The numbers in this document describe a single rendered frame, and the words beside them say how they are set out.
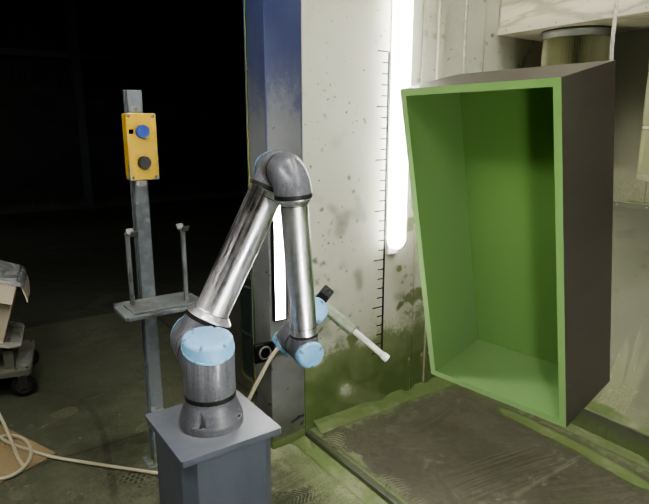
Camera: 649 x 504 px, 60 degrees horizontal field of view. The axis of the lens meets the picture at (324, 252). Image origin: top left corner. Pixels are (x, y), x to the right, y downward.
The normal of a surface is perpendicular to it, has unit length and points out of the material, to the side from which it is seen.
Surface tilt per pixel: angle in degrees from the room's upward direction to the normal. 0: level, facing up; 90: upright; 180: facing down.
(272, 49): 90
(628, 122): 90
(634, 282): 57
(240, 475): 90
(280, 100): 90
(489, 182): 102
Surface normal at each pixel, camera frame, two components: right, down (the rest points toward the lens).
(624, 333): -0.68, -0.43
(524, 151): -0.74, 0.34
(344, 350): 0.58, 0.18
